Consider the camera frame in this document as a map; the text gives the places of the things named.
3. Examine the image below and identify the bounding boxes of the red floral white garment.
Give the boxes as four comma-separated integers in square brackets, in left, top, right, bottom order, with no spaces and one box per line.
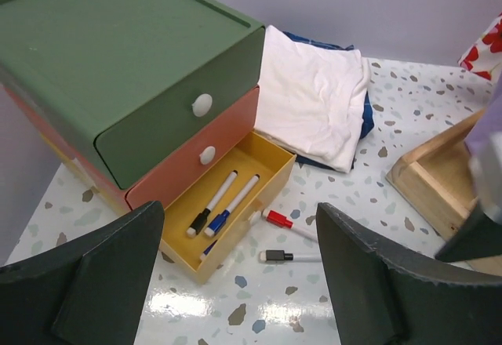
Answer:
[458,15,502,82]

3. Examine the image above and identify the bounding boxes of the red cap whiteboard pen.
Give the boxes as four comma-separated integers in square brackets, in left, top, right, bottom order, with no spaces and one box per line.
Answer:
[262,209,318,242]

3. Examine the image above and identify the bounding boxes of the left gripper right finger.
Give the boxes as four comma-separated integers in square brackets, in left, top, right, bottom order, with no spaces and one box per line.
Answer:
[315,203,501,344]

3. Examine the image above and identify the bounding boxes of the black cap whiteboard pen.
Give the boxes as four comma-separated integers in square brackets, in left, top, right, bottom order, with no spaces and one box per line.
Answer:
[258,249,322,263]

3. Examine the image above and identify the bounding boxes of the yellow drawer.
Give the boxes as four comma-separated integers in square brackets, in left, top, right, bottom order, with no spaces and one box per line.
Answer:
[51,133,295,284]

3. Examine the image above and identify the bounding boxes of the blue cap whiteboard pen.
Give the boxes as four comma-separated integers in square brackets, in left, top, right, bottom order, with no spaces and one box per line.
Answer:
[204,174,260,238]

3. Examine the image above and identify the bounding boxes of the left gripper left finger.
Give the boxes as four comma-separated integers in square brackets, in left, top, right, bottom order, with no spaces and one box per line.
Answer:
[1,201,164,344]

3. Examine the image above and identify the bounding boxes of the orange-red drawer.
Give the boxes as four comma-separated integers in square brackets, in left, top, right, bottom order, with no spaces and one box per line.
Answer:
[6,86,260,214]

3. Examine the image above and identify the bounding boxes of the purple t-shirt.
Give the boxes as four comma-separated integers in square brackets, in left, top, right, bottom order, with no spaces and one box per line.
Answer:
[464,78,501,156]

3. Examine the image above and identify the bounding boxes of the green drawer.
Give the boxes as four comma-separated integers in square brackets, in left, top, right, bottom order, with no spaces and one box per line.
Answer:
[94,26,264,189]

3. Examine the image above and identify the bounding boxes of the folded white cloth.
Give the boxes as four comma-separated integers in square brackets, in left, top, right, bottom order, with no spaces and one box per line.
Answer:
[254,25,371,173]

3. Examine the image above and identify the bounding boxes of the wooden clothes rack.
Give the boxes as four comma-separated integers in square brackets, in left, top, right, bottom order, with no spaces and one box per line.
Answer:
[387,111,501,275]

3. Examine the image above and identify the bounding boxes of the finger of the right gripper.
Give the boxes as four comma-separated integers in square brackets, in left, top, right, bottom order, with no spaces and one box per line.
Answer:
[435,201,501,262]

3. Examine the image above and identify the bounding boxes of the green drawer box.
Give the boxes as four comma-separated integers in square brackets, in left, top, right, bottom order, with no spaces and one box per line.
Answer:
[1,0,265,186]

